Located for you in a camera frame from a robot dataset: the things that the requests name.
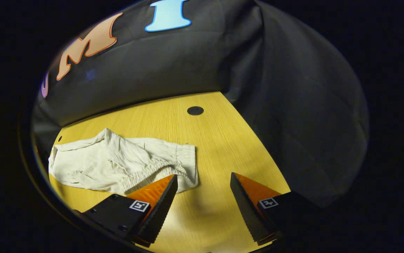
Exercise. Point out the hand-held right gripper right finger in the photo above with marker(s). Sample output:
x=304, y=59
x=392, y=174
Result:
x=245, y=207

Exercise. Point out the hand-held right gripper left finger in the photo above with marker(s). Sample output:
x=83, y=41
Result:
x=161, y=207

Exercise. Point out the cream white jeans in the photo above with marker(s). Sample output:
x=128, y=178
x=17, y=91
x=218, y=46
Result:
x=117, y=158

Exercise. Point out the black backdrop cloth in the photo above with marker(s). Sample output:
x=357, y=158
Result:
x=187, y=63

